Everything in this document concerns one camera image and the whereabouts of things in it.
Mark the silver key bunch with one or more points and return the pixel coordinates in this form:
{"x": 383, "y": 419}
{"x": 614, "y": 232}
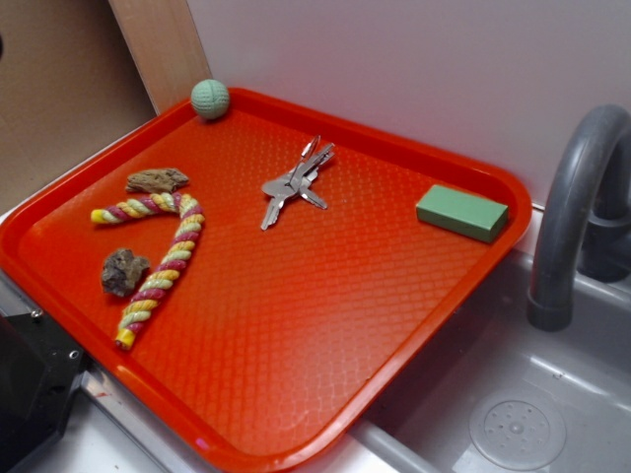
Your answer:
{"x": 297, "y": 182}

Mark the red plastic tray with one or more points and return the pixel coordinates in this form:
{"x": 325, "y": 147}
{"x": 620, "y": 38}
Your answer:
{"x": 271, "y": 343}

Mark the green rectangular block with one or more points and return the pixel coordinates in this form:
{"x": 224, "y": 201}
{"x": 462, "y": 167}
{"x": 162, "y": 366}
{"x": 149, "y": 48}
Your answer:
{"x": 462, "y": 213}

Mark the green textured ball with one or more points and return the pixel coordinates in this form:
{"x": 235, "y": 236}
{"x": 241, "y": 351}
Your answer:
{"x": 210, "y": 99}

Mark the lower grey-brown rock chunk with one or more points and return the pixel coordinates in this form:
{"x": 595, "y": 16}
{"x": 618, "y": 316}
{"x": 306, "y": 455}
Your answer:
{"x": 122, "y": 271}

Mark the light wooden board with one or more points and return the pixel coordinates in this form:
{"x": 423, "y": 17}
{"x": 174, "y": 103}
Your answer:
{"x": 165, "y": 47}

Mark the grey toy faucet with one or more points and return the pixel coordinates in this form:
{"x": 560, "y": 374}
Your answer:
{"x": 585, "y": 228}

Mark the black box at corner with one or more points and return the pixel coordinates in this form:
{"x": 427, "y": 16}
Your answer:
{"x": 41, "y": 370}

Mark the multicolour twisted rope toy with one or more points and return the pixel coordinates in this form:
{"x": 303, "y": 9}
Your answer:
{"x": 157, "y": 284}

